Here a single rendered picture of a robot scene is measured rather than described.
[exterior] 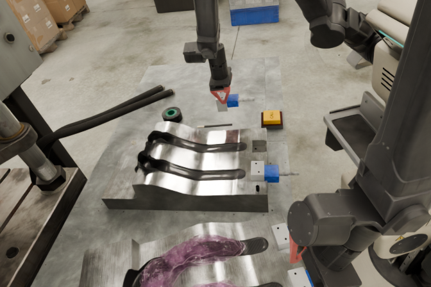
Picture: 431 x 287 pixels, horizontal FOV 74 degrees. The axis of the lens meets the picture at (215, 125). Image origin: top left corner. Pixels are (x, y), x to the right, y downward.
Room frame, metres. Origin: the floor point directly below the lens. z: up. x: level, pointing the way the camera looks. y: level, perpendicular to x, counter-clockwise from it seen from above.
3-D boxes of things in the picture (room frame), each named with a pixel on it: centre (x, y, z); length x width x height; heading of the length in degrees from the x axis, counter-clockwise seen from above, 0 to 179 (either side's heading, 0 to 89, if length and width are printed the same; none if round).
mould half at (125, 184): (0.62, 0.11, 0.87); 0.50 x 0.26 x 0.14; 76
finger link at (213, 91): (0.81, -0.05, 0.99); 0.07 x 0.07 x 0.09; 75
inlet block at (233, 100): (0.81, -0.09, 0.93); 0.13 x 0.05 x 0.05; 75
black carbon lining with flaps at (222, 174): (0.61, 0.10, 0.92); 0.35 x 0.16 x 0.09; 76
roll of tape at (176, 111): (0.95, 0.17, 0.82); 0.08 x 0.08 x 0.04
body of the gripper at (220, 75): (0.82, -0.05, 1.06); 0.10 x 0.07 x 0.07; 165
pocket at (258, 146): (0.61, -0.12, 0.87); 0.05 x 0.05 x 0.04; 76
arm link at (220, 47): (0.82, -0.04, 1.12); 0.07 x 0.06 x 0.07; 67
